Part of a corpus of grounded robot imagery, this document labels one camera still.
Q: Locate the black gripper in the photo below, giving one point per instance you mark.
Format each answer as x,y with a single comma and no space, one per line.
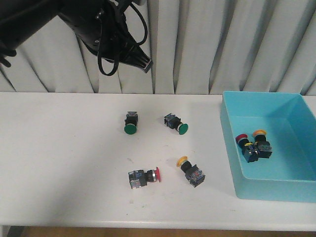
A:
101,25

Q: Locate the green push button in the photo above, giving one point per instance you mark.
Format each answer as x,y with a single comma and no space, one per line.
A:
131,122
174,122

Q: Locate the red push button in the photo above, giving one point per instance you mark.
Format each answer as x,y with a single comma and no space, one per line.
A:
248,149
140,178

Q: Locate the yellow push button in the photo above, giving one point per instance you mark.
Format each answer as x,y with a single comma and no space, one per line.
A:
193,174
263,146

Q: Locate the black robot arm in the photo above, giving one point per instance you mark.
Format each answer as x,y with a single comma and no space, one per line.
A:
20,19

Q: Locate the light blue plastic box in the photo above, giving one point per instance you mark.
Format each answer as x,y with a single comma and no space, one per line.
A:
289,174

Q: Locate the white pleated curtain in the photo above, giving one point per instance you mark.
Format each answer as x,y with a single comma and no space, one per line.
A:
197,47

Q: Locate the lying red push button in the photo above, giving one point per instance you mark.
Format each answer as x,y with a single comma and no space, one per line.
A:
140,178

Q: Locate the lying yellow push button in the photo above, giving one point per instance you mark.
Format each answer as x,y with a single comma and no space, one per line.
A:
193,174

